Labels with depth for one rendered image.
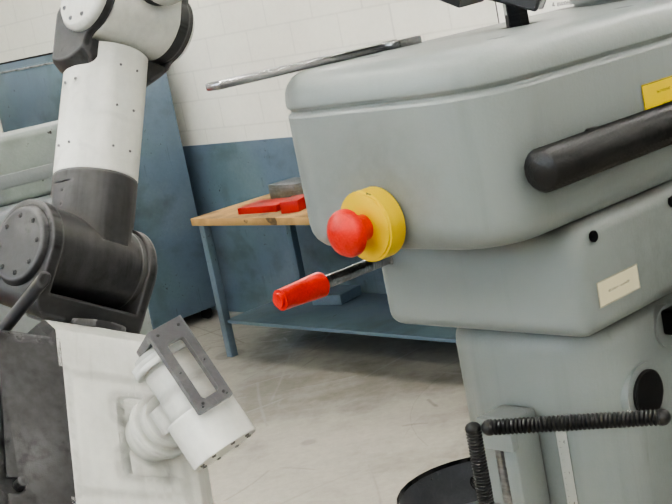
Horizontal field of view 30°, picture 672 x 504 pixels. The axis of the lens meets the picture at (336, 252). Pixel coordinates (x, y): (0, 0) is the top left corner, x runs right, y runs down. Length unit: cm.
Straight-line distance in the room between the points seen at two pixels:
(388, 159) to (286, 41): 682
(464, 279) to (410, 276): 7
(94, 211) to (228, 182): 724
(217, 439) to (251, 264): 748
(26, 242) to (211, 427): 29
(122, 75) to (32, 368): 35
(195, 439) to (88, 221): 30
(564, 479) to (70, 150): 60
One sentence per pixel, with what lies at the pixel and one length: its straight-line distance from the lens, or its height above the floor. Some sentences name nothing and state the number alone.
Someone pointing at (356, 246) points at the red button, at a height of 175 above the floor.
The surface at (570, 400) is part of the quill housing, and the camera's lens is 115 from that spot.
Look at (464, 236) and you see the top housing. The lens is 99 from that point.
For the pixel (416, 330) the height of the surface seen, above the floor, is 23.
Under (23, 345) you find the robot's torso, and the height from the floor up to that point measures 169.
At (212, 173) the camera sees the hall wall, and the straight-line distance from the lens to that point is 866.
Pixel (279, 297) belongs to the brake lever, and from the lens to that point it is 110.
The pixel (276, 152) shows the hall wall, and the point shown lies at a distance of 809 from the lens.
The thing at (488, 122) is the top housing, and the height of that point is 183.
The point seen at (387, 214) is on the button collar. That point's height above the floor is 177.
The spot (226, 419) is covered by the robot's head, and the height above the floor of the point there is 161.
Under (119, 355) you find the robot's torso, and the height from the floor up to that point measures 165.
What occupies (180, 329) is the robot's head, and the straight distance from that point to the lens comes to 113.
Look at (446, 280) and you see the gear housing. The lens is 114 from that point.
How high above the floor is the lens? 194
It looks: 11 degrees down
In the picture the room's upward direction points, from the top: 11 degrees counter-clockwise
